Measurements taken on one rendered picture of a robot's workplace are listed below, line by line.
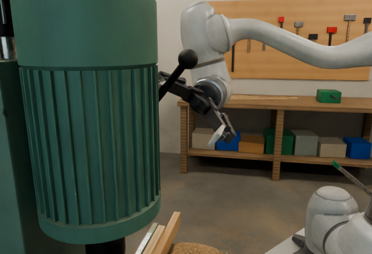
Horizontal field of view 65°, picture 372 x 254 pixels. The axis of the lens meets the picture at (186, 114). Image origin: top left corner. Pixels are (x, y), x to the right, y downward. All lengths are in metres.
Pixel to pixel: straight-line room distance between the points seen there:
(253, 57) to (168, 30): 1.10
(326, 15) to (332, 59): 2.89
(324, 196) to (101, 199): 0.83
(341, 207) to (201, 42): 0.67
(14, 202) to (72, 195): 0.11
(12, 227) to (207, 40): 0.58
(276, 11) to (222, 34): 2.92
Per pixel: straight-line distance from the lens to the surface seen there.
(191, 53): 0.50
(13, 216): 0.48
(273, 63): 3.68
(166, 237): 0.84
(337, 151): 3.58
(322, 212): 1.08
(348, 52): 0.92
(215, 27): 0.79
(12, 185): 0.46
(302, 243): 1.26
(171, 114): 3.89
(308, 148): 3.49
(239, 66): 3.67
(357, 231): 0.95
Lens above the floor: 1.44
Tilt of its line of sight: 13 degrees down
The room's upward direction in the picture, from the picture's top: straight up
